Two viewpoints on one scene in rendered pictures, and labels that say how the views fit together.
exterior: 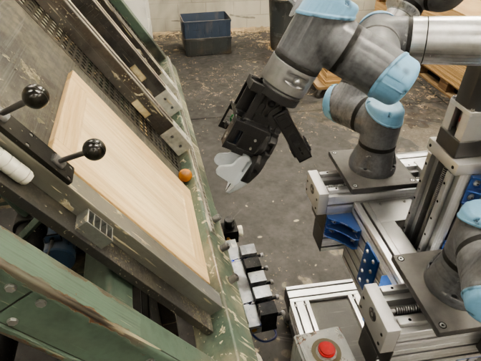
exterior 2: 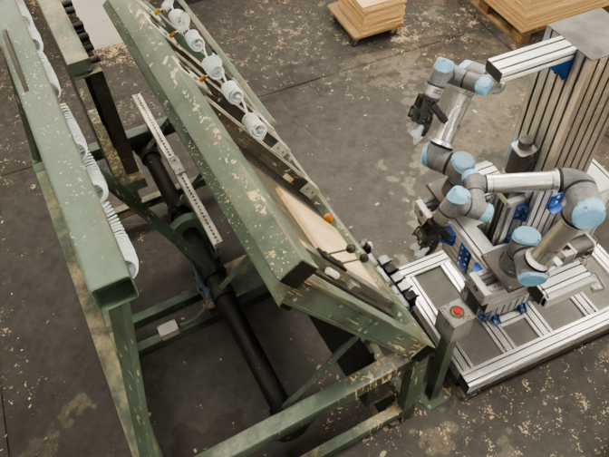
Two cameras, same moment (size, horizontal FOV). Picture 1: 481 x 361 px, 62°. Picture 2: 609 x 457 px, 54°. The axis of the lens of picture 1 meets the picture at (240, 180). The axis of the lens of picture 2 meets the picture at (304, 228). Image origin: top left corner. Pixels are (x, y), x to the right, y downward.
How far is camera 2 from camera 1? 1.86 m
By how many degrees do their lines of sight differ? 17
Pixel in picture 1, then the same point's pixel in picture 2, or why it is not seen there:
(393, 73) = (485, 215)
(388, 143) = not seen: hidden behind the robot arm
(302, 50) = (452, 213)
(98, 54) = (265, 155)
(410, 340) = (496, 296)
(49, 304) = (377, 323)
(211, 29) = not seen: outside the picture
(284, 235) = (371, 220)
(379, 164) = not seen: hidden behind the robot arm
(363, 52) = (474, 210)
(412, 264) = (492, 257)
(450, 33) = (502, 185)
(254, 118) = (430, 233)
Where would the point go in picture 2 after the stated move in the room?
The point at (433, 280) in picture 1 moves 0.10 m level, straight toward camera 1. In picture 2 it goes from (503, 266) to (499, 283)
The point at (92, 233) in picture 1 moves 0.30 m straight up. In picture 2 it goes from (355, 288) to (358, 245)
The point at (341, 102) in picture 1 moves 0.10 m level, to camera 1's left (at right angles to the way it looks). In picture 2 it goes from (434, 159) to (415, 163)
